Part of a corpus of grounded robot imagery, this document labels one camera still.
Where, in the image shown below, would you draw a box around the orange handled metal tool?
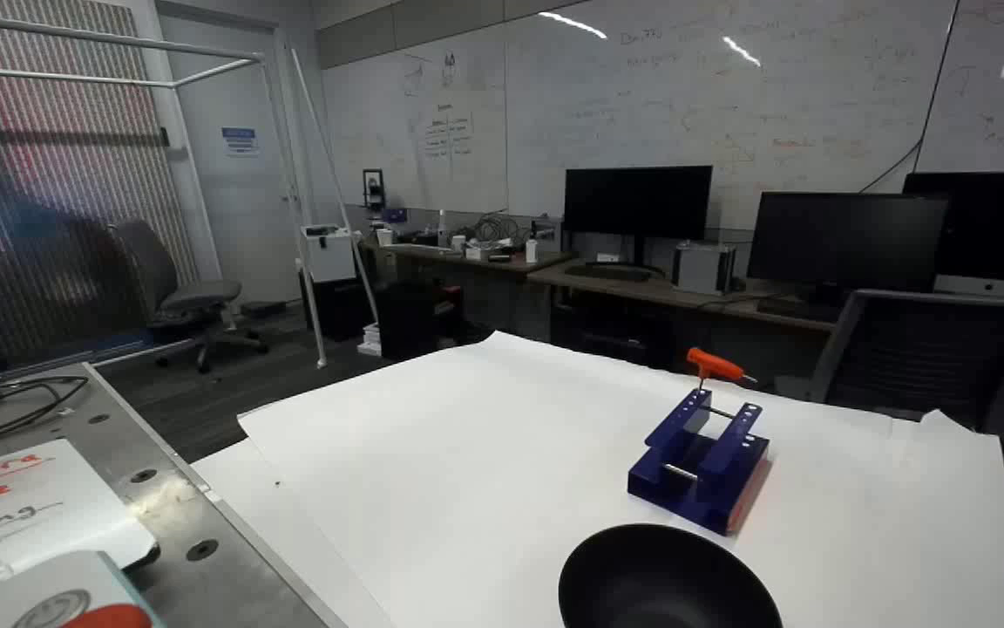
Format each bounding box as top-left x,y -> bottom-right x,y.
684,345 -> 759,395

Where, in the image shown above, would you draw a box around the black bowl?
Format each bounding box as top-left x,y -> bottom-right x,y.
554,521 -> 787,628

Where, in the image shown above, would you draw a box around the black keyboard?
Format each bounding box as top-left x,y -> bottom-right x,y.
565,257 -> 669,286

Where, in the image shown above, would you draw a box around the brown office desk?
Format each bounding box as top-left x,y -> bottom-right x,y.
374,238 -> 845,359

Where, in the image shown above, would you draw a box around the large white paper sheet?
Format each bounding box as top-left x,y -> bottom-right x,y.
235,327 -> 1004,628

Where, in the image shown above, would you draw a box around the black computer monitor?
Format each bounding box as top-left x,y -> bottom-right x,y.
741,188 -> 953,311
562,165 -> 718,272

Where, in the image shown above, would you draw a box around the white cabinet box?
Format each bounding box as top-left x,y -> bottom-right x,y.
296,218 -> 366,290

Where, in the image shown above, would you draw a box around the small white computer box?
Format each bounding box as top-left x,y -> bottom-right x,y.
673,238 -> 738,297

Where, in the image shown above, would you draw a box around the blue metal tool rack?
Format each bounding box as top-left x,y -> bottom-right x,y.
624,384 -> 775,536

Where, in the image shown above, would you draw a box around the white door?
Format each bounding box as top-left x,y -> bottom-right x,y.
158,8 -> 311,314

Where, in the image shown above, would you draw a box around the white paper sheet underneath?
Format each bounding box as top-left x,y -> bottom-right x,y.
187,433 -> 401,628

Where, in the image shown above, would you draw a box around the blue door sign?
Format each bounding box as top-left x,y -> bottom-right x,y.
221,123 -> 260,160

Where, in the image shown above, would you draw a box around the grey office chair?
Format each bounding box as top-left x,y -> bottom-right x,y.
106,217 -> 276,376

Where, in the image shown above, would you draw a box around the black mesh office chair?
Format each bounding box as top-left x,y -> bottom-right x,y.
809,286 -> 1004,433

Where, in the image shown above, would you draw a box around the metal mesh fence panel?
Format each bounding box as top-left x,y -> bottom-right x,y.
0,0 -> 227,376

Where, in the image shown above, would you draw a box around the silver framed computer monitor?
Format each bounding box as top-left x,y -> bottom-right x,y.
898,168 -> 1004,307

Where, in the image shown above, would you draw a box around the paper with red writing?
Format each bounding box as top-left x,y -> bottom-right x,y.
0,437 -> 161,615

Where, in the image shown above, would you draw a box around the white round labelled item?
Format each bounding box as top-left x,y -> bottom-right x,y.
0,548 -> 167,628

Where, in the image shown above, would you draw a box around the black wall device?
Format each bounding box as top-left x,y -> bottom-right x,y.
359,165 -> 389,217

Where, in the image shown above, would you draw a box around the black hanging wall cable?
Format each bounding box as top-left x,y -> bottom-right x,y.
862,0 -> 967,194

